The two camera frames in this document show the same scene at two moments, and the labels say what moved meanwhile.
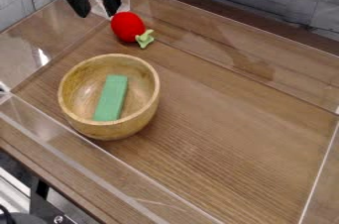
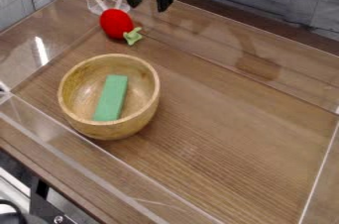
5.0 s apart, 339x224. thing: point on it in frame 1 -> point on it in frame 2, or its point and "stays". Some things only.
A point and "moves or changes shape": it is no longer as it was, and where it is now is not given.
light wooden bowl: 79,90 stays
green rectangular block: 111,98 stays
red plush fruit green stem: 128,28 moves or changes shape
